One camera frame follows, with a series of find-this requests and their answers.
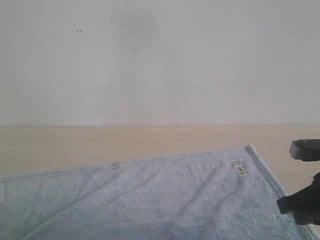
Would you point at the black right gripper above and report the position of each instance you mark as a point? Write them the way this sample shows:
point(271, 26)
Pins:
point(306, 203)

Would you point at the light blue terry towel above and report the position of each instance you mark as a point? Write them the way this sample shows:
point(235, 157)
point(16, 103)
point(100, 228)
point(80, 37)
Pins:
point(227, 194)

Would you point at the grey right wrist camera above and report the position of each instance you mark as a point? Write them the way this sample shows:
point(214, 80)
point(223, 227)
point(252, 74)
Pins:
point(306, 150)

